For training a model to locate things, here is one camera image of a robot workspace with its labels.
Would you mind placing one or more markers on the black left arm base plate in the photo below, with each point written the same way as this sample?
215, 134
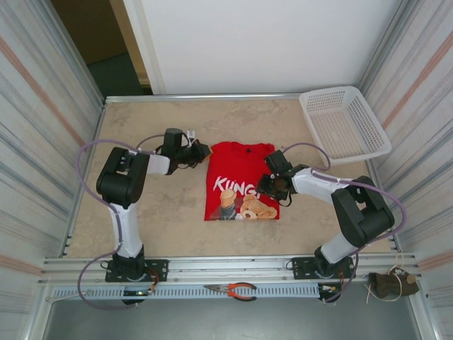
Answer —
157, 271

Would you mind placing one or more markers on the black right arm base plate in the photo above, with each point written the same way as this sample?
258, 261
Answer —
302, 267

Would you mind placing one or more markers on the red t-shirt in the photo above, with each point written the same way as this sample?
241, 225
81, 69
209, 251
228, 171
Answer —
233, 166

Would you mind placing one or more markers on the brown cloth pouch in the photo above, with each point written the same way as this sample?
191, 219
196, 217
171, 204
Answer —
389, 285

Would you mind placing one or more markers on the white perforated plastic basket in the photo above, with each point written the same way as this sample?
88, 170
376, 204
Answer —
339, 134

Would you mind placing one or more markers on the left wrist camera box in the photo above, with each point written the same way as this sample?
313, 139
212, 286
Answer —
190, 136

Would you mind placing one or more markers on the white door frame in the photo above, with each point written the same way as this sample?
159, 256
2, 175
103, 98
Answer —
147, 53

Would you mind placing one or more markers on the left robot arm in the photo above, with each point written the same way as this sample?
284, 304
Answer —
120, 184

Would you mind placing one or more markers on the aluminium mounting rail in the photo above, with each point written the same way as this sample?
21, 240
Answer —
226, 265

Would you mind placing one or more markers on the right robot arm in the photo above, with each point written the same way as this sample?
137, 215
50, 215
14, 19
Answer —
361, 212

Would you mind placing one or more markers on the aluminium table edge bar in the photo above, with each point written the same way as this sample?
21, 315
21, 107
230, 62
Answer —
212, 97

